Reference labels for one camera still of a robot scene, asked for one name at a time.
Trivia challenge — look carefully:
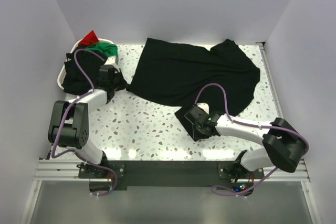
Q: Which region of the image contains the black t-shirt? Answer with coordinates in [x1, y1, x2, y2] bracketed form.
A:
[128, 38, 260, 141]

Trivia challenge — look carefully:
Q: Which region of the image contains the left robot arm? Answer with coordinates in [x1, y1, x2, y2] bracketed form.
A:
[48, 63, 127, 178]

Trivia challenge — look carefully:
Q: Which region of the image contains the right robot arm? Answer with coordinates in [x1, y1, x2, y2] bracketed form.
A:
[184, 103, 309, 178]

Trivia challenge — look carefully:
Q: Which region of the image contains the green t-shirt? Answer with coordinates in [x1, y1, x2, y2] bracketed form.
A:
[86, 42, 119, 59]

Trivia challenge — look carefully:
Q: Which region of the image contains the black clothes pile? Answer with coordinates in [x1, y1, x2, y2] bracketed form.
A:
[62, 48, 107, 95]

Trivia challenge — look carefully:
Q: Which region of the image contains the red t-shirt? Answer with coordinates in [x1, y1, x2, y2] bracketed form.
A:
[78, 30, 99, 47]

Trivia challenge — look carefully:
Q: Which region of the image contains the white laundry basket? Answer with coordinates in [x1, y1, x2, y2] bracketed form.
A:
[57, 38, 114, 90]

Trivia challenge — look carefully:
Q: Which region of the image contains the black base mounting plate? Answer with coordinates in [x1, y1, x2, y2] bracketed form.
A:
[77, 161, 264, 191]

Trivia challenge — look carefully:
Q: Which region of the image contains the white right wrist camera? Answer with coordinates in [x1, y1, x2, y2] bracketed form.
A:
[196, 103, 209, 115]

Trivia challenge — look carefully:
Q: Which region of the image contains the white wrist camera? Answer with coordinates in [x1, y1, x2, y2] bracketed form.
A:
[196, 103, 209, 115]
[104, 56, 120, 71]

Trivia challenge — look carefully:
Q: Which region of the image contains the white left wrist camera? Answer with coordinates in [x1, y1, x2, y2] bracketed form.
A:
[104, 56, 120, 71]

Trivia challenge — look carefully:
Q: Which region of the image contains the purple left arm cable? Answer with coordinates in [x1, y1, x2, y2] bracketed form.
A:
[51, 48, 118, 196]

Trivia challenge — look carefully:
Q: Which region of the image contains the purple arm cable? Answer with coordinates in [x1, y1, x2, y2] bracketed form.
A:
[51, 48, 118, 196]
[195, 83, 308, 197]

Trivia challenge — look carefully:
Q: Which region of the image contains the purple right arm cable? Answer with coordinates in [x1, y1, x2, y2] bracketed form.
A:
[195, 83, 308, 197]

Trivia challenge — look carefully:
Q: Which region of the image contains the right side aluminium rail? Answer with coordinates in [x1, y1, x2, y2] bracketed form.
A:
[257, 43, 307, 167]

